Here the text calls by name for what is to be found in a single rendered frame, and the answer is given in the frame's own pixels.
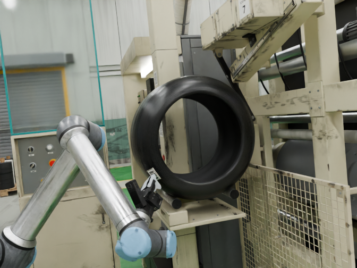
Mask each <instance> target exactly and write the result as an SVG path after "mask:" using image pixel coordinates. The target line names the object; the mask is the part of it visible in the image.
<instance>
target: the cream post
mask: <svg viewBox="0 0 357 268"><path fill-rule="evenodd" d="M146 7H147V17H148V27H149V37H150V49H151V58H152V60H151V61H152V68H153V74H154V72H157V83H158V85H156V86H155V89H156V88H157V87H159V86H161V85H163V84H165V83H167V82H169V81H171V80H173V79H175V78H178V77H181V76H180V66H179V55H178V49H177V38H176V28H175V16H174V6H173V0H146ZM154 84H155V80H154ZM161 124H162V130H163V137H161V136H160V146H161V156H162V157H163V155H164V156H165V160H164V162H165V164H166V165H167V167H168V168H169V169H170V170H171V171H172V172H173V173H179V174H184V173H190V168H189V157H188V147H187V140H186V129H185V119H184V108H183V99H182V98H181V99H179V100H178V101H177V102H175V103H174V104H173V105H172V106H171V107H170V108H169V109H168V111H167V112H166V114H165V115H164V117H163V119H162V121H161ZM174 232H175V234H176V240H177V246H176V252H175V255H174V256H173V257H172V260H173V268H199V260H198V249H197V238H196V228H195V227H190V228H185V229H179V230H174Z"/></svg>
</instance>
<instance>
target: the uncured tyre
mask: <svg viewBox="0 0 357 268"><path fill-rule="evenodd" d="M181 98H186V99H191V100H194V101H196V102H198V103H200V104H202V105H203V106H204V107H206V108H207V109H208V110H209V112H210V113H211V114H212V115H213V117H214V119H215V121H216V124H217V129H218V143H217V147H216V150H215V152H214V154H213V156H212V158H211V159H210V160H209V162H208V163H207V164H206V165H204V166H203V167H202V168H200V169H198V170H196V171H194V172H191V173H184V174H179V173H173V172H172V171H171V170H170V169H169V168H168V167H167V165H166V164H165V162H164V160H163V158H162V156H161V153H160V150H159V144H158V134H159V128H160V124H161V122H162V119H163V117H164V115H165V114H166V112H167V111H168V109H169V108H170V107H171V106H172V105H173V104H174V103H175V102H177V101H178V100H179V99H181ZM130 141H131V149H132V153H133V156H134V159H135V161H136V163H137V165H138V167H139V169H140V170H141V171H142V173H143V174H144V175H145V176H146V177H147V178H149V177H150V175H149V173H148V172H147V171H148V170H150V169H152V168H154V170H155V171H156V172H157V174H158V175H159V177H160V178H161V179H159V180H157V181H158V182H159V184H160V185H161V190H162V191H164V192H166V193H167V194H169V195H172V196H174V197H177V198H181V199H188V200H199V199H206V198H210V197H214V196H217V195H219V194H221V193H223V192H225V191H226V190H228V189H230V187H232V186H233V185H234V184H235V183H237V181H238V180H239V179H240V178H241V176H243V174H244V172H245V171H246V169H247V167H248V166H249V163H250V161H251V158H252V155H253V151H254V143H255V130H254V124H253V119H252V116H251V113H250V111H249V109H248V107H247V105H246V103H245V102H244V100H243V99H242V98H241V96H240V95H239V94H238V93H237V92H236V91H235V90H234V89H233V88H231V87H230V86H228V85H227V84H225V83H223V82H221V81H219V80H217V79H214V78H211V77H207V76H200V75H190V76H182V77H178V78H175V79H173V80H171V81H169V82H167V83H165V84H163V85H161V86H159V87H157V88H156V89H154V90H153V91H152V92H151V93H150V94H148V95H147V96H146V97H145V99H144V100H143V101H142V102H141V104H140V105H139V107H138V109H137V111H136V113H135V115H134V118H133V121H132V125H131V133H130Z"/></svg>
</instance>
